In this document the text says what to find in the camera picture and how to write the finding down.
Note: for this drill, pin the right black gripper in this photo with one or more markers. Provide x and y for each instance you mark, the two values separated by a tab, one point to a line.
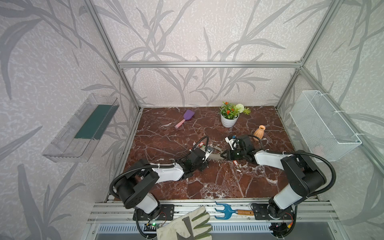
233	151

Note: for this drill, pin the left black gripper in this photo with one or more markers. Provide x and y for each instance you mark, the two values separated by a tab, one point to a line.
202	156

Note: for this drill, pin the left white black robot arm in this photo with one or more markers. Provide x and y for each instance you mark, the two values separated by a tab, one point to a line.
133	187

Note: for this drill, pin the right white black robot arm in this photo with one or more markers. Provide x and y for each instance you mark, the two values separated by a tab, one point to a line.
308	174

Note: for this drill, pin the small terracotta vase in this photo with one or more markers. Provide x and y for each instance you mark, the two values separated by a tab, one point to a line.
259	133

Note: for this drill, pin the white pot with flowers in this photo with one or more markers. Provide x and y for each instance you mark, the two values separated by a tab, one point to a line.
230	113

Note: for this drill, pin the purple pink toy spatula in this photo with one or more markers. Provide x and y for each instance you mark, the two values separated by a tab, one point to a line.
187	116

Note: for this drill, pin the blue garden hand fork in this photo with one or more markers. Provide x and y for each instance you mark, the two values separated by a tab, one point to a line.
228	212

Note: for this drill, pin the white green work glove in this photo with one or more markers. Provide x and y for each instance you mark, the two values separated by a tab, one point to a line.
192	226

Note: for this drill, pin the green circuit board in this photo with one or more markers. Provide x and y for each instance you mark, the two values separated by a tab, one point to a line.
151	227

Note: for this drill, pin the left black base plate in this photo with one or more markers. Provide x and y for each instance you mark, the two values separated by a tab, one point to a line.
161	213

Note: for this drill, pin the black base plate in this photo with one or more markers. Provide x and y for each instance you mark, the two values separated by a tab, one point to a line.
264	211
161	213

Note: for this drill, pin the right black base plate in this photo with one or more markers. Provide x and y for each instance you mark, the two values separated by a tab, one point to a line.
264	211

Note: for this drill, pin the white wire mesh basket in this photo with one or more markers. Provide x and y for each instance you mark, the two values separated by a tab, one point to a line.
324	130

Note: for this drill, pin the clear plastic wall tray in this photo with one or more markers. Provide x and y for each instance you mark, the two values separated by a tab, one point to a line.
78	139

